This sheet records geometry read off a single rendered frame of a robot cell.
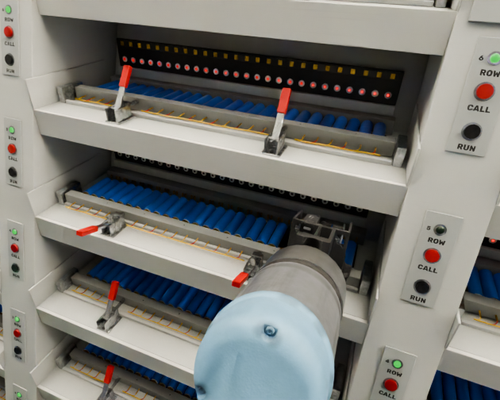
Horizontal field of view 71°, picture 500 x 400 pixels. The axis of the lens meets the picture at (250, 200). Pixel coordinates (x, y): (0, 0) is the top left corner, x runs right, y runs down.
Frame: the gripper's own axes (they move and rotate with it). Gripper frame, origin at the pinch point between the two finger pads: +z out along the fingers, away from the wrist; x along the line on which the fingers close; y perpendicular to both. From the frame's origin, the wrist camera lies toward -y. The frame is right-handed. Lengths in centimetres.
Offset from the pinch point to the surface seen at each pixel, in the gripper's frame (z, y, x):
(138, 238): -6.0, -5.4, 30.6
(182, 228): -3.8, -2.1, 23.4
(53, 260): -4, -17, 52
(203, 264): -7.2, -5.8, 17.2
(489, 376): -7.6, -8.4, -24.2
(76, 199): -3.7, -2.6, 46.7
